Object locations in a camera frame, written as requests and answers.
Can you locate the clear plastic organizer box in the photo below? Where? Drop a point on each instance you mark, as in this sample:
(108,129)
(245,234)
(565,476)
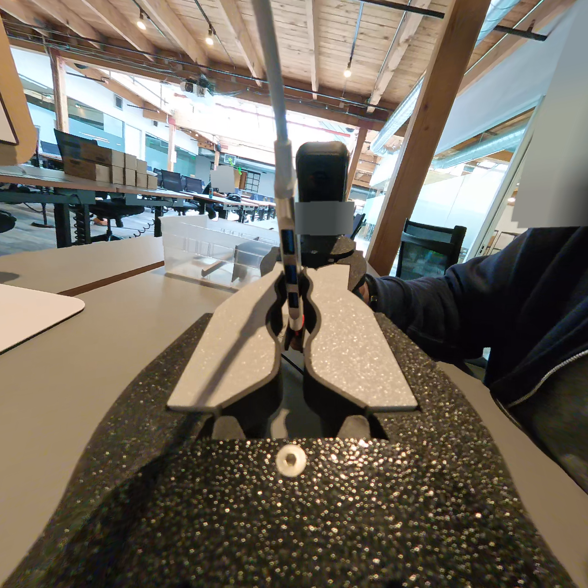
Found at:
(193,248)

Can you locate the wood top office desk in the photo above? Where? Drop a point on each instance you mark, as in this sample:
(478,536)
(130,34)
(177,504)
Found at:
(239,202)

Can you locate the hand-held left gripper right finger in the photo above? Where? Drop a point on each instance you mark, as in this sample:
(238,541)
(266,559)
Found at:
(358,363)

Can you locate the black office chair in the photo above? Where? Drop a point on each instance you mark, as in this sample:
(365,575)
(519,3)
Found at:
(117,209)
(172,179)

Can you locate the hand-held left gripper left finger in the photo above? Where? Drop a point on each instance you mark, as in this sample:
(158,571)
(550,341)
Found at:
(225,363)

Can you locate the black monitor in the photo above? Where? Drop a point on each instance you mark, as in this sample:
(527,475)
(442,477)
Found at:
(69,140)

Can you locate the white document stand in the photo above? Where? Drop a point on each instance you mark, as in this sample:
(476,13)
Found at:
(27,312)

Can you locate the white glass partition frame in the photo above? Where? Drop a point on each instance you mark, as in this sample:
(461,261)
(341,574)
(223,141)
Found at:
(505,183)

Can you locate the black wristwatch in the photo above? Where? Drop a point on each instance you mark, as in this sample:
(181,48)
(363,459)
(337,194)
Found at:
(373,294)

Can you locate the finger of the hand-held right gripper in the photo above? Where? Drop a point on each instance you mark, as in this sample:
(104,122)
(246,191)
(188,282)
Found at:
(337,275)

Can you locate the printed instruction sheet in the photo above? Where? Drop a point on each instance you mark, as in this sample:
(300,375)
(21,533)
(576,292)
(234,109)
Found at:
(5,124)

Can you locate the long wood top desk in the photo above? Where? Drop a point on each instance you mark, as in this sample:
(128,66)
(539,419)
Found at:
(46,181)

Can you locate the person's right hand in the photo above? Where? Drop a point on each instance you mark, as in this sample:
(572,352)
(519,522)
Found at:
(362,291)

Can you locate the row of cardboard boxes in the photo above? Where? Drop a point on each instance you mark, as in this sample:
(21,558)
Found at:
(115,167)

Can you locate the silver air duct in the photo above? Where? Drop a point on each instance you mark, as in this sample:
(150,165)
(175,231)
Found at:
(482,149)

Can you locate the silver usb hub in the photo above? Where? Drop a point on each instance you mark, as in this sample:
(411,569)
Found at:
(285,183)

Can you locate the grey usb hub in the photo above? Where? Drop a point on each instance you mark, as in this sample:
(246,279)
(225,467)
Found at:
(218,268)

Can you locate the wooden post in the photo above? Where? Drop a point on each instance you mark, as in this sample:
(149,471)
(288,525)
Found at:
(427,138)

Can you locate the person's torso in zip jacket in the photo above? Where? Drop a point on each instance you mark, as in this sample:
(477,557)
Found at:
(542,344)

